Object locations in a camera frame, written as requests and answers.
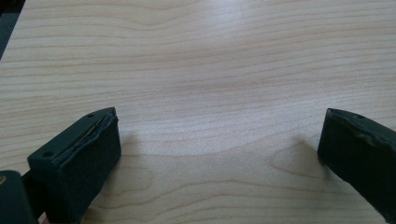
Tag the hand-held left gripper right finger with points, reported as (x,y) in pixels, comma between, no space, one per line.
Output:
(358,149)

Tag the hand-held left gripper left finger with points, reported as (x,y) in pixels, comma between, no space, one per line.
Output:
(77,158)

